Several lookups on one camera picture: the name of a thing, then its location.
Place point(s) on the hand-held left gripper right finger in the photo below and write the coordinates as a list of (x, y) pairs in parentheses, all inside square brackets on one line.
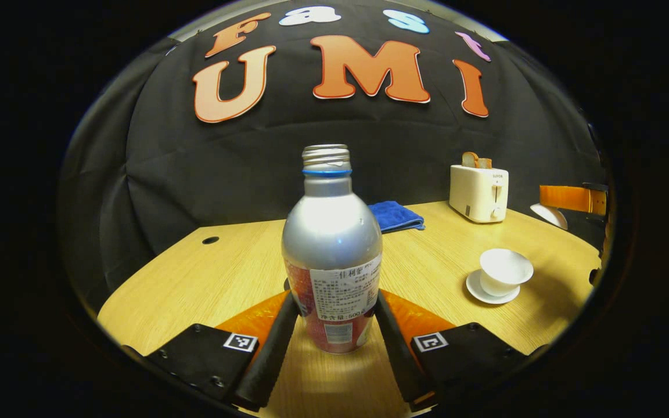
[(401, 360)]

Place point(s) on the black backdrop cloth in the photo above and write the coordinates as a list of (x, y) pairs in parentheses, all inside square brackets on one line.
[(195, 174)]

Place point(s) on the white teacup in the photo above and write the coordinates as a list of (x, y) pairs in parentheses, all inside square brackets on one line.
[(506, 270)]

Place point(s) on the silver water bottle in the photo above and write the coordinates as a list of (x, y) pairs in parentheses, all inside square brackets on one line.
[(331, 232)]

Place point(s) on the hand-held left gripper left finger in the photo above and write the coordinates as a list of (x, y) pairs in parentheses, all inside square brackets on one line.
[(270, 360)]

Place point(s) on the light bread slice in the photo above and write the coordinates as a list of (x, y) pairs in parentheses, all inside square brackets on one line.
[(470, 160)]

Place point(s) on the white toaster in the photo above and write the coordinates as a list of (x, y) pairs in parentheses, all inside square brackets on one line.
[(477, 194)]

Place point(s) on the white saucer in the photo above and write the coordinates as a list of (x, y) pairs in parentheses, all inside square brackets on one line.
[(477, 290)]

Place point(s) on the dark bread slice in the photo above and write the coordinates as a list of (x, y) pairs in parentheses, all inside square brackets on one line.
[(485, 164)]

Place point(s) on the blue cloth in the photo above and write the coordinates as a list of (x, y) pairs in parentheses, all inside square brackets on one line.
[(395, 216)]

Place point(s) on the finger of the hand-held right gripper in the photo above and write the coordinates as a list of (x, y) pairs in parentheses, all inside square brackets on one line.
[(596, 200)]

